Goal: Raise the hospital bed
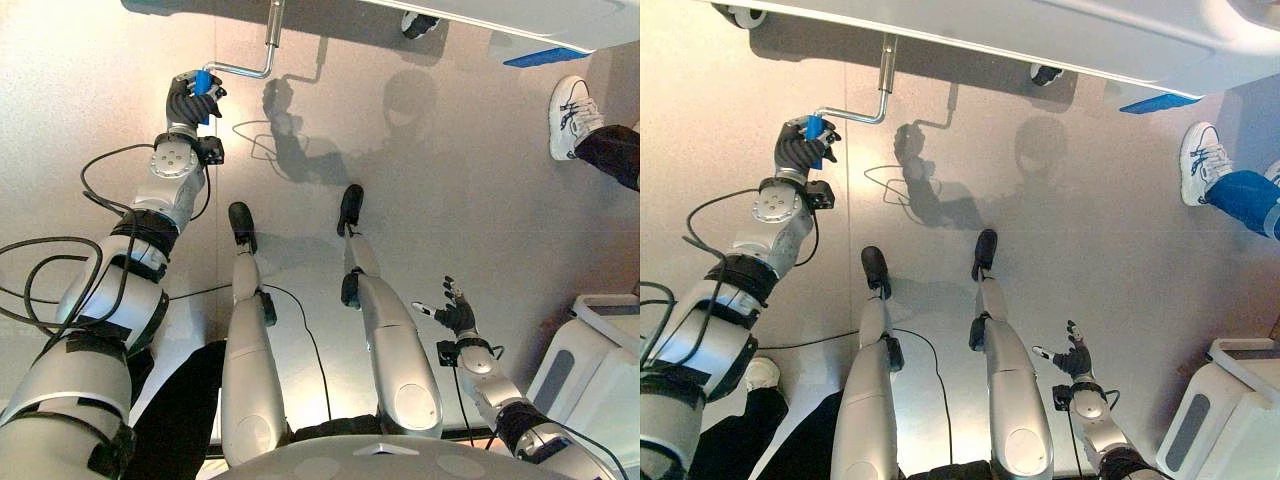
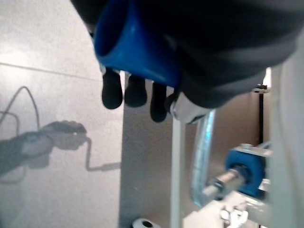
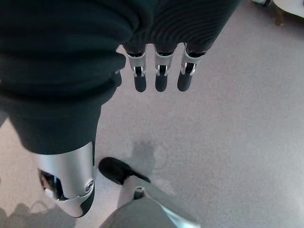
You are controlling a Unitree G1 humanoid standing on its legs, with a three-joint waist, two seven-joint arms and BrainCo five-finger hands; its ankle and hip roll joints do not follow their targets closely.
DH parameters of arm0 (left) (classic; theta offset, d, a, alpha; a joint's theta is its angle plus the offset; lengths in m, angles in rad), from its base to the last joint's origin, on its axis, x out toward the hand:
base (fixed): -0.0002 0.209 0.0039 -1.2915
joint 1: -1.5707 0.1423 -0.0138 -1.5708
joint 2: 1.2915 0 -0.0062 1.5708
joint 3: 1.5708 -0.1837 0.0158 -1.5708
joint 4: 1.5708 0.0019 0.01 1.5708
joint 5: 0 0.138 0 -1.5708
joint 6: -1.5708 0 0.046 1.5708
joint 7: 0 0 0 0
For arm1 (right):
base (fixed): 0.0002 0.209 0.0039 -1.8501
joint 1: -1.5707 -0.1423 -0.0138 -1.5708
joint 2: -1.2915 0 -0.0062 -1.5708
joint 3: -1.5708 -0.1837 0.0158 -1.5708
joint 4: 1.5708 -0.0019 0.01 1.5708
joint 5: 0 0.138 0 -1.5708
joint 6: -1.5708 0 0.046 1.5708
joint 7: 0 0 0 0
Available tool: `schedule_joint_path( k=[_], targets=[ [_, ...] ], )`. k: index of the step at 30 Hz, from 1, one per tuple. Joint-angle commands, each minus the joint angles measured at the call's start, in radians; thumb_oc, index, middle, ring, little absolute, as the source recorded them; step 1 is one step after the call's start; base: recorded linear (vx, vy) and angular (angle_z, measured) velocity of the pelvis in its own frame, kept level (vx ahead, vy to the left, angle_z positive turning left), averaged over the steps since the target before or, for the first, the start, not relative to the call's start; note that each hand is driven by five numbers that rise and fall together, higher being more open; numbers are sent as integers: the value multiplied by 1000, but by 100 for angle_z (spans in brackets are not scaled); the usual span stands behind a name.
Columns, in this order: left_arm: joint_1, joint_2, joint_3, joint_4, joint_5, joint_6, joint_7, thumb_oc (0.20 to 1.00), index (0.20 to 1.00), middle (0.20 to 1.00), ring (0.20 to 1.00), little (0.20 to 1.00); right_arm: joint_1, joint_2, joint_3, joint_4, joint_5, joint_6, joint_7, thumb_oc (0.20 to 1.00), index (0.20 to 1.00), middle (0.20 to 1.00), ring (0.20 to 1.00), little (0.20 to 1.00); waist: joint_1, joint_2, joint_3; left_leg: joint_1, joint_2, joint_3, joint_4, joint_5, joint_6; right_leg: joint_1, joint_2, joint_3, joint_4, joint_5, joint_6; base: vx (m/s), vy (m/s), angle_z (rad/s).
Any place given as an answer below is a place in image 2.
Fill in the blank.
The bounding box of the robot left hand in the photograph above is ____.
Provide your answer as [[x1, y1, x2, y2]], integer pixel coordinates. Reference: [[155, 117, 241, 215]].
[[70, 0, 304, 124]]

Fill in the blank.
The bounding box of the blue crank handle grip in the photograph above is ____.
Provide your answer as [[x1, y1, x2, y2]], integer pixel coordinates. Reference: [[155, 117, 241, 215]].
[[93, 0, 183, 88]]

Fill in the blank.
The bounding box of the silver metal crank arm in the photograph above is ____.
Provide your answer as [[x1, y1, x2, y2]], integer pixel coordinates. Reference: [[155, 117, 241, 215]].
[[191, 109, 249, 209]]

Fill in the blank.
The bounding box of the small white black clip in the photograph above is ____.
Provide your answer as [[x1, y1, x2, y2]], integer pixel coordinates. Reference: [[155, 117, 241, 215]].
[[252, 84, 271, 94]]

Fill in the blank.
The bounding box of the blue plastic shaft bushing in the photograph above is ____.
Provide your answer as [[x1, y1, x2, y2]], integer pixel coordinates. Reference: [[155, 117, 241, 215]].
[[224, 147, 266, 198]]

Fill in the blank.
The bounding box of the white wing nut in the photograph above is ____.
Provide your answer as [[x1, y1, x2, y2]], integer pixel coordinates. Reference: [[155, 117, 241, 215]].
[[220, 203, 249, 227]]

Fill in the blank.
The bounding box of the grey metal bracket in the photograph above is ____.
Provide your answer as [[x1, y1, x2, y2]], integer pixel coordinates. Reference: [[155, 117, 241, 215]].
[[234, 143, 273, 158]]

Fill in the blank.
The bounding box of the white hospital bed frame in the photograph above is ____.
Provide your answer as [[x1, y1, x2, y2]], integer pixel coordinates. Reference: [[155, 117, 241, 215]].
[[182, 30, 304, 228]]

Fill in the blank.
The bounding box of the white bed frame bar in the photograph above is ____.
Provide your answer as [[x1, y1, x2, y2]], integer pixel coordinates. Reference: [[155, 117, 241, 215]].
[[170, 116, 187, 228]]

